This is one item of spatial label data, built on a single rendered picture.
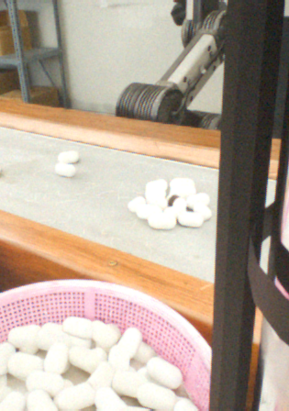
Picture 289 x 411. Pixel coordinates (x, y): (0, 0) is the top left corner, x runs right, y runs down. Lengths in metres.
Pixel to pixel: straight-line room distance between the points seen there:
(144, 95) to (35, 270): 0.62
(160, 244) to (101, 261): 0.10
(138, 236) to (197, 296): 0.16
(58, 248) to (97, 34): 2.67
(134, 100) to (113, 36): 2.01
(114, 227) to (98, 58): 2.60
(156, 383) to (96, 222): 0.26
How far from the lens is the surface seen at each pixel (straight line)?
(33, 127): 1.00
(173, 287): 0.46
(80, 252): 0.52
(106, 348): 0.46
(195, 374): 0.41
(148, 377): 0.43
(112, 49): 3.09
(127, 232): 0.59
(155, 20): 2.91
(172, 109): 1.08
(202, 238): 0.58
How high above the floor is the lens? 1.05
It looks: 26 degrees down
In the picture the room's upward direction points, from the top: 4 degrees counter-clockwise
